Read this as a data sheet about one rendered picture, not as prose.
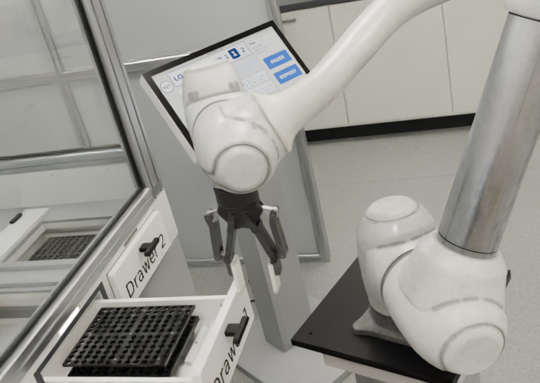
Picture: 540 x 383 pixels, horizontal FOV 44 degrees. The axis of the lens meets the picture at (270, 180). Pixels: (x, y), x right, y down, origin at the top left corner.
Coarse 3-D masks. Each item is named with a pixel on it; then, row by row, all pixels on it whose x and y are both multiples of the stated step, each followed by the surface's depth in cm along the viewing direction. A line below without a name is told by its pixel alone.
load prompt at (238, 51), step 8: (232, 48) 214; (240, 48) 215; (248, 48) 216; (208, 56) 209; (216, 56) 210; (224, 56) 212; (232, 56) 213; (240, 56) 214; (192, 64) 206; (176, 72) 203; (176, 80) 202
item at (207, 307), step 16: (96, 304) 150; (112, 304) 149; (128, 304) 148; (144, 304) 147; (160, 304) 146; (176, 304) 145; (192, 304) 144; (208, 304) 143; (80, 320) 145; (208, 320) 145; (80, 336) 144; (192, 336) 141; (64, 352) 138; (48, 368) 133; (64, 368) 138; (176, 368) 133; (192, 368) 132
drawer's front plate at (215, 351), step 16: (224, 304) 133; (240, 304) 138; (224, 320) 129; (208, 336) 125; (224, 336) 128; (208, 352) 121; (224, 352) 128; (240, 352) 136; (208, 368) 120; (224, 368) 127
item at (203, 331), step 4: (200, 328) 141; (204, 328) 141; (208, 328) 142; (200, 332) 140; (204, 332) 140; (200, 336) 139; (204, 336) 140; (196, 340) 138; (200, 340) 138; (196, 344) 137; (200, 344) 137; (192, 348) 136; (196, 348) 136; (192, 352) 135; (196, 352) 135; (188, 356) 134; (192, 356) 134; (196, 356) 135; (188, 360) 133; (192, 360) 133; (188, 364) 133; (192, 364) 133
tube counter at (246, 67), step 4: (244, 60) 214; (248, 60) 214; (252, 60) 215; (256, 60) 215; (236, 64) 212; (240, 64) 212; (244, 64) 213; (248, 64) 214; (252, 64) 214; (256, 64) 215; (236, 68) 211; (240, 68) 212; (244, 68) 212; (248, 68) 213; (252, 68) 214; (256, 68) 214; (240, 72) 211; (244, 72) 212; (248, 72) 212; (240, 76) 211
